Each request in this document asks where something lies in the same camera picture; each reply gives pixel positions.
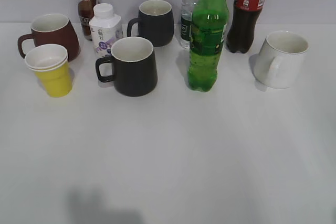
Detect small white milk bottle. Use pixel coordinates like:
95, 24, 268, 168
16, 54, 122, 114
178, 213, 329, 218
89, 3, 123, 58

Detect black mug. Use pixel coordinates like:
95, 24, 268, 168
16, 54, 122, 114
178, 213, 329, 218
127, 0, 174, 47
95, 36, 158, 97

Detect dark red ceramic mug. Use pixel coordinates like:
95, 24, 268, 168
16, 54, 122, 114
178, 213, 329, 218
17, 14, 80, 61

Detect yellow paper cup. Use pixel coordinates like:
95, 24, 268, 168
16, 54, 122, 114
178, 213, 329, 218
24, 44, 72, 98

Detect black mug front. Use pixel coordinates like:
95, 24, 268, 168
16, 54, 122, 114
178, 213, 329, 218
95, 36, 158, 97

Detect clear water bottle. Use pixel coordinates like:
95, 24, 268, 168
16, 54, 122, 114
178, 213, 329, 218
180, 0, 198, 50

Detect brown tea bottle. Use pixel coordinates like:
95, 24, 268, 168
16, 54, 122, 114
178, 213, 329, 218
78, 0, 98, 41

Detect green plastic soda bottle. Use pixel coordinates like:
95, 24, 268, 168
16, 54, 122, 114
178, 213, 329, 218
187, 0, 229, 92

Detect white ceramic mug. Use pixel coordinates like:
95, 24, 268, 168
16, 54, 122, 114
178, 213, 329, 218
253, 30, 309, 89

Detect black mug rear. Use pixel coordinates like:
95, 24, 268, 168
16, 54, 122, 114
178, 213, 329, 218
127, 0, 174, 47

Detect cola bottle red label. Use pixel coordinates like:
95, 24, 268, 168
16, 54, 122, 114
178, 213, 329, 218
226, 0, 265, 54

